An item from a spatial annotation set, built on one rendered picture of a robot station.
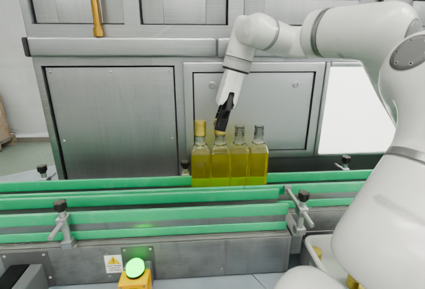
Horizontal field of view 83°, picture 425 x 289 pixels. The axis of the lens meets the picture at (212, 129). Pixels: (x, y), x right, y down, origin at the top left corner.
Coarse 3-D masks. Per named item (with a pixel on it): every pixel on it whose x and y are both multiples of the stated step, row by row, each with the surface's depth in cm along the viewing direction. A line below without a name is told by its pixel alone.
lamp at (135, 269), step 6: (138, 258) 61; (126, 264) 60; (132, 264) 59; (138, 264) 59; (126, 270) 58; (132, 270) 58; (138, 270) 58; (144, 270) 60; (126, 276) 59; (132, 276) 58; (138, 276) 58
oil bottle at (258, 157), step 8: (256, 144) 71; (264, 144) 71; (256, 152) 71; (264, 152) 71; (256, 160) 72; (264, 160) 72; (256, 168) 72; (264, 168) 72; (256, 176) 73; (264, 176) 73; (248, 184) 75; (256, 184) 74; (264, 184) 74
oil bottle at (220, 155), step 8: (216, 144) 71; (224, 144) 71; (216, 152) 70; (224, 152) 70; (216, 160) 70; (224, 160) 71; (216, 168) 71; (224, 168) 71; (216, 176) 72; (224, 176) 72; (216, 184) 73; (224, 184) 73
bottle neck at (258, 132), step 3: (255, 126) 71; (258, 126) 72; (261, 126) 72; (255, 129) 71; (258, 129) 70; (261, 129) 70; (255, 132) 71; (258, 132) 70; (261, 132) 70; (255, 135) 71; (258, 135) 71; (261, 135) 71; (255, 138) 72; (258, 138) 71; (261, 138) 71; (255, 141) 72; (258, 141) 71; (261, 141) 71
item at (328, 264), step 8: (312, 240) 70; (320, 240) 70; (328, 240) 70; (320, 248) 70; (328, 248) 70; (312, 256) 63; (328, 256) 71; (320, 264) 60; (328, 264) 69; (336, 264) 69; (328, 272) 67; (336, 272) 67; (344, 272) 67; (344, 280) 64
